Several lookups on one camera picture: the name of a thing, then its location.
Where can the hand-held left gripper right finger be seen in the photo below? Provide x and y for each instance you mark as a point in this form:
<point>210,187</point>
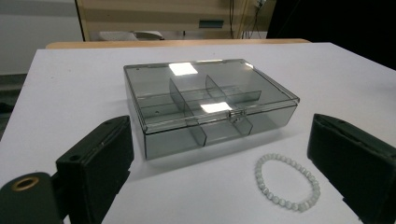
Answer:
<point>351,155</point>

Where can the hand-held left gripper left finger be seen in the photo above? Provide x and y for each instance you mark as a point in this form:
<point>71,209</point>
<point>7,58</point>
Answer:
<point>93,161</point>

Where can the clear grey compartment box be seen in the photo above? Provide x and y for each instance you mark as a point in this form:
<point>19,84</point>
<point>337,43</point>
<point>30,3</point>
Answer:
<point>174,140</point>

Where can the white chair base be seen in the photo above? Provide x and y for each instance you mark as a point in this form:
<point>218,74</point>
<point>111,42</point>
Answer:
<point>124,35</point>

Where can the black curtain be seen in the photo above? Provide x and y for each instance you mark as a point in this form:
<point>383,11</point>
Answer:
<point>342,25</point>

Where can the light wooden table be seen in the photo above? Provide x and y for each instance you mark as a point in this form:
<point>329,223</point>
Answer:
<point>155,43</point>

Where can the white cabinet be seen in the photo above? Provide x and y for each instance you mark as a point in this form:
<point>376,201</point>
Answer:
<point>37,34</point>

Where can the wooden desk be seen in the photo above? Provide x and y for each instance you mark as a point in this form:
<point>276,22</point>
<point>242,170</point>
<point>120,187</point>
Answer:
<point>155,15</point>

